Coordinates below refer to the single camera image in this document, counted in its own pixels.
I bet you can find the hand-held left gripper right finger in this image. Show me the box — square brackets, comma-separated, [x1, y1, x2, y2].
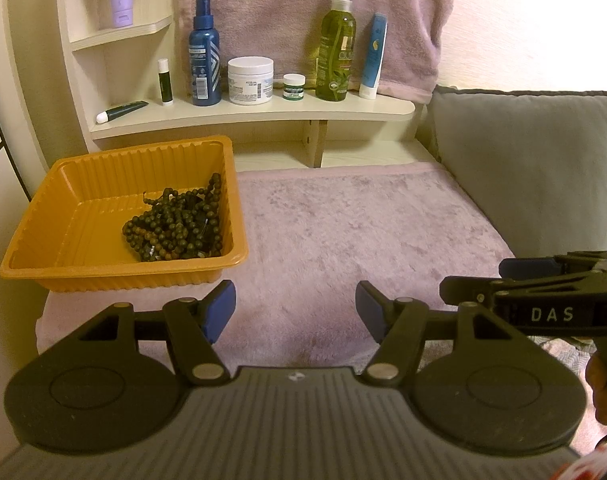
[355, 279, 515, 382]

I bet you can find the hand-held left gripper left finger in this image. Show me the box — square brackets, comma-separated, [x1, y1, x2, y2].
[76, 279, 238, 382]

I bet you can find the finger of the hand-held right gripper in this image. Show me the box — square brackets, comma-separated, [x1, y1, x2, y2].
[498, 249, 607, 281]
[439, 269, 607, 306]

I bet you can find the long dark bead necklace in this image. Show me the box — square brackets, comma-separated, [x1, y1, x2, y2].
[122, 172, 223, 262]

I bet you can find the orange plastic tray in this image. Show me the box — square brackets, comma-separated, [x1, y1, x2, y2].
[0, 135, 249, 294]

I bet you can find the person's right hand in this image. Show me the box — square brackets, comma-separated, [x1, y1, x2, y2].
[586, 347, 607, 426]

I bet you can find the grey patterned cloth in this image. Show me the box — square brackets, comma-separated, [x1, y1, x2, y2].
[528, 335, 597, 361]

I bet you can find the pink plush mat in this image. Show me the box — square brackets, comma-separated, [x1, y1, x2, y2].
[34, 162, 594, 376]

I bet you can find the grey cushion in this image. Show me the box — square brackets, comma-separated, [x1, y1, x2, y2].
[426, 84, 607, 266]

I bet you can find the red and white printed cloth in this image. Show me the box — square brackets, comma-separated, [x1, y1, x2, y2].
[553, 440, 607, 480]

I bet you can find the white wooden shelf unit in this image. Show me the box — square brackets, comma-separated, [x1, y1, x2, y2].
[54, 0, 429, 170]

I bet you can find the dark green tube white cap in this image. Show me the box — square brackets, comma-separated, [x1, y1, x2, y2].
[96, 101, 149, 125]

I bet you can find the white cream jar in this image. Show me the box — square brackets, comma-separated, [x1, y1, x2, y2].
[228, 56, 275, 106]

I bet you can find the green lip balm stick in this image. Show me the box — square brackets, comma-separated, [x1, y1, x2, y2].
[157, 58, 174, 106]

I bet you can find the small green label jar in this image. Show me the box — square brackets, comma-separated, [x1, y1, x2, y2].
[282, 73, 307, 101]

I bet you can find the blue spray bottle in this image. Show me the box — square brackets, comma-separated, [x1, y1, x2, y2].
[188, 0, 223, 107]

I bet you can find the blue and white tube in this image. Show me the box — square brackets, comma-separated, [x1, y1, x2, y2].
[358, 12, 389, 100]

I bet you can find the green spray bottle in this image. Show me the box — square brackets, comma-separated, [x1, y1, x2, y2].
[315, 0, 358, 102]

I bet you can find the pink hanging towel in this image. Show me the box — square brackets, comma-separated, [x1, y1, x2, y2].
[176, 0, 457, 103]

